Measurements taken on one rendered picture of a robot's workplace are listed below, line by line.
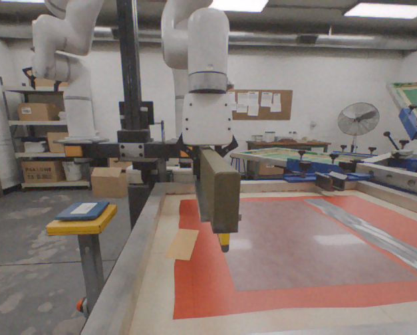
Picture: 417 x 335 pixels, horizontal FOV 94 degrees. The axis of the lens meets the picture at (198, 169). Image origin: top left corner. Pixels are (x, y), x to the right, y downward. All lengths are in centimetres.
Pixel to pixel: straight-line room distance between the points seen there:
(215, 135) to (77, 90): 65
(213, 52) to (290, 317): 41
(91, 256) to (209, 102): 53
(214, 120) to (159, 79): 396
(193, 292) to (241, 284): 7
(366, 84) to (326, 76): 93
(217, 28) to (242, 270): 41
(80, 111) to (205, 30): 64
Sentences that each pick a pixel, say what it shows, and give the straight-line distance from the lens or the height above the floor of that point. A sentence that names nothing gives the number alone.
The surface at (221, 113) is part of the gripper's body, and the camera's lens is 39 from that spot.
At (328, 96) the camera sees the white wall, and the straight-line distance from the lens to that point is 525.
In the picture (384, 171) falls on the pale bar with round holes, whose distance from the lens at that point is 96.
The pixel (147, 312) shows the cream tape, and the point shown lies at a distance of 32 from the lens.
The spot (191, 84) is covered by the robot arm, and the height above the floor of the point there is 127.
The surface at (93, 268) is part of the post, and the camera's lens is 70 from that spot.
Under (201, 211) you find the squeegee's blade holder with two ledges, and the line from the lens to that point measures 27.
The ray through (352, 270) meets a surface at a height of 96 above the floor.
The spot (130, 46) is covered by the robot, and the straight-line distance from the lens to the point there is 90.
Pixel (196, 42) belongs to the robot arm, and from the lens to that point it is 40.
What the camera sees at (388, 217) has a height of 96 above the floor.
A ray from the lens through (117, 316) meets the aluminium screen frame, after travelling 28.
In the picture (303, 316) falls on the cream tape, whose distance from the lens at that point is 34.
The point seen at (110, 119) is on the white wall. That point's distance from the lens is 447.
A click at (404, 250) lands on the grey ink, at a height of 96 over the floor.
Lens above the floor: 119
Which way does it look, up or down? 13 degrees down
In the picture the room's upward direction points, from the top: straight up
